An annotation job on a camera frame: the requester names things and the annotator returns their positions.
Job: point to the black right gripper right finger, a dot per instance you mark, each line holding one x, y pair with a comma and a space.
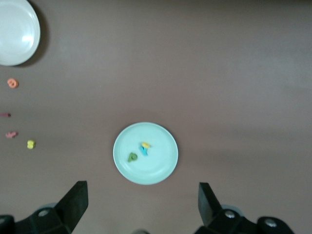
219, 221

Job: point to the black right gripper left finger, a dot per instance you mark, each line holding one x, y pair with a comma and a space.
61, 219

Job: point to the green letter p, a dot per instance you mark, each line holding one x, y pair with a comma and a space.
131, 158

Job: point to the teal letter y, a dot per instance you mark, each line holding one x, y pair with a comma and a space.
144, 151

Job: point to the yellow letter a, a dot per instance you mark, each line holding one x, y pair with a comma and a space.
145, 144

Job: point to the yellow letter s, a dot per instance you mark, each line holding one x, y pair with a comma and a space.
31, 144

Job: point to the green plate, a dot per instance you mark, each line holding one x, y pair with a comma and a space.
158, 168

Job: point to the pink letter f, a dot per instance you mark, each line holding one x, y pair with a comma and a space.
11, 134

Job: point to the dark red letter l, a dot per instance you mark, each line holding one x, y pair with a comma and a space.
5, 115

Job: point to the orange letter e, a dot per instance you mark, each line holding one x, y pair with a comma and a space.
14, 85

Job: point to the beige plate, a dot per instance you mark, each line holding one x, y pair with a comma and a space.
14, 31

